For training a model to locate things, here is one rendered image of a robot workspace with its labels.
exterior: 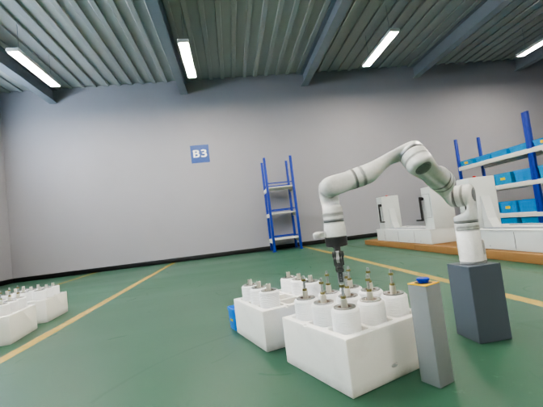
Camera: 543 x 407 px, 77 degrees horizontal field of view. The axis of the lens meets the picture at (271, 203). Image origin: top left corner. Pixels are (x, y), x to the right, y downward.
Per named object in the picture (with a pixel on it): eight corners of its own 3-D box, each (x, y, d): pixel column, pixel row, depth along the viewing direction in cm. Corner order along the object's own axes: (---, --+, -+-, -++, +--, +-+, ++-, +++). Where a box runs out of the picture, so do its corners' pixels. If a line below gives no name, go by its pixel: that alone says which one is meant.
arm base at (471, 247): (474, 260, 148) (469, 221, 149) (490, 262, 139) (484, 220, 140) (455, 263, 147) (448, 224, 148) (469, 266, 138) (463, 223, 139)
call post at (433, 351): (435, 374, 114) (421, 280, 116) (454, 381, 108) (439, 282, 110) (420, 381, 111) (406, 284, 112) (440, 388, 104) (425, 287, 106)
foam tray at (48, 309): (68, 311, 309) (66, 291, 310) (47, 322, 270) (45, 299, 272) (20, 318, 302) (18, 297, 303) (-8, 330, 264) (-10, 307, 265)
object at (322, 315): (348, 350, 125) (342, 300, 126) (331, 359, 119) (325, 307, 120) (328, 345, 132) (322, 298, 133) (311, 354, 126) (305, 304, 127)
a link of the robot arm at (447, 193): (425, 169, 136) (450, 165, 129) (450, 190, 153) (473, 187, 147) (425, 191, 133) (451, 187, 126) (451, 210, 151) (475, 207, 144)
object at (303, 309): (294, 346, 136) (288, 300, 137) (309, 338, 143) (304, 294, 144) (313, 350, 129) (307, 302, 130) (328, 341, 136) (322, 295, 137)
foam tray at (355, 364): (359, 337, 157) (353, 297, 158) (435, 361, 123) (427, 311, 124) (287, 362, 138) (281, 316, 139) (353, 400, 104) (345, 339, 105)
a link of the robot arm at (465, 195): (476, 182, 145) (482, 223, 144) (452, 186, 151) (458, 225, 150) (469, 182, 138) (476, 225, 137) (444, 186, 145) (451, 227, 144)
